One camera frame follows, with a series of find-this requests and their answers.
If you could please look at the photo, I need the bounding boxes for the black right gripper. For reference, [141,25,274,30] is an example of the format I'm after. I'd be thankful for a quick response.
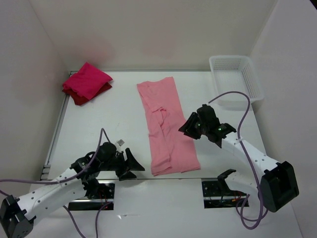
[178,112,209,139]

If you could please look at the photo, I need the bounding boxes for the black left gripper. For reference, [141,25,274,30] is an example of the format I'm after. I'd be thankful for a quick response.
[101,147,145,180]

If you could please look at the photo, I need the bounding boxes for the light pink t shirt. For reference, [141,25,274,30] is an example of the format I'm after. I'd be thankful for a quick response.
[137,77,201,176]

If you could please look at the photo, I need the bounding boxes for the magenta t shirt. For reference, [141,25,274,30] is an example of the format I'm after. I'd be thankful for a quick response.
[62,62,113,100]

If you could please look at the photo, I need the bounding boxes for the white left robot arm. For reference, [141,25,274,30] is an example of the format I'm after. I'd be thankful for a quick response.
[0,142,145,238]

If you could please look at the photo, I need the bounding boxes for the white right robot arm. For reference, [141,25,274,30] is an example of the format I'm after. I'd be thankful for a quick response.
[179,104,299,212]

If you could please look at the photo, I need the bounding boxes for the white plastic basket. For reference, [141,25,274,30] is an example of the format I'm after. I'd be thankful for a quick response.
[209,55,264,103]

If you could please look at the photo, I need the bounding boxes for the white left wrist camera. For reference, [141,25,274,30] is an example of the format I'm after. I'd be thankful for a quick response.
[114,139,124,153]

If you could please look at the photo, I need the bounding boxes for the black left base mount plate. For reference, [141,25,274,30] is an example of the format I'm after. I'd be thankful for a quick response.
[67,180,115,211]

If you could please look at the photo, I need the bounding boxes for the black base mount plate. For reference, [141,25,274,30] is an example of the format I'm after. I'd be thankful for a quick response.
[67,180,115,211]
[201,178,246,209]

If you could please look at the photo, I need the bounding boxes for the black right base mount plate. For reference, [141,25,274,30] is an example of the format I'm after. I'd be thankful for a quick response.
[201,178,246,209]

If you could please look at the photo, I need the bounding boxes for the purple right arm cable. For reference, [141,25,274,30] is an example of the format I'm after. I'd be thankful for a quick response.
[207,91,269,230]

